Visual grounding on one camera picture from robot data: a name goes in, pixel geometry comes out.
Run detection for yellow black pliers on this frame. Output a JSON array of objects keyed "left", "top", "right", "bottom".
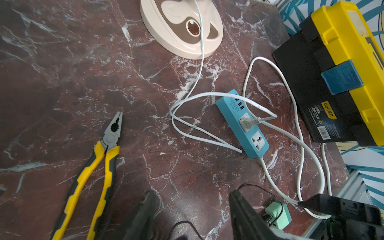
[{"left": 49, "top": 111, "right": 124, "bottom": 240}]

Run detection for aluminium front rail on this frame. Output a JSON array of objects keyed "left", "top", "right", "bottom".
[{"left": 302, "top": 170, "right": 373, "bottom": 239}]

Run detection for white power strip cable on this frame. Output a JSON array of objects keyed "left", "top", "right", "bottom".
[{"left": 242, "top": 56, "right": 334, "bottom": 220}]

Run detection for teal power strip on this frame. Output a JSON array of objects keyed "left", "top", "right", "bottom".
[{"left": 215, "top": 89, "right": 270, "bottom": 159}]

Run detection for green power adapter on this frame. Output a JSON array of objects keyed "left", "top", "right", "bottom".
[{"left": 262, "top": 201, "right": 292, "bottom": 230}]

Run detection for beige desk fan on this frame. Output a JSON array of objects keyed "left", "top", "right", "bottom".
[{"left": 140, "top": 1, "right": 224, "bottom": 60}]

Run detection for yellow black toolbox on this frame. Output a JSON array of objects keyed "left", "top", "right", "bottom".
[{"left": 273, "top": 1, "right": 384, "bottom": 147}]

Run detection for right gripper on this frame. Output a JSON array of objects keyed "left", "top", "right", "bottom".
[{"left": 298, "top": 194, "right": 384, "bottom": 240}]

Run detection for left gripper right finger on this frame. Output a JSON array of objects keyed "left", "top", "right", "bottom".
[{"left": 229, "top": 190, "right": 304, "bottom": 240}]

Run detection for black adapter cable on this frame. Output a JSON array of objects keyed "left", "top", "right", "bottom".
[{"left": 166, "top": 183, "right": 284, "bottom": 240}]

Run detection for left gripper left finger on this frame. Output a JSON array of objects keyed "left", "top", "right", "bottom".
[{"left": 112, "top": 190, "right": 161, "bottom": 240}]

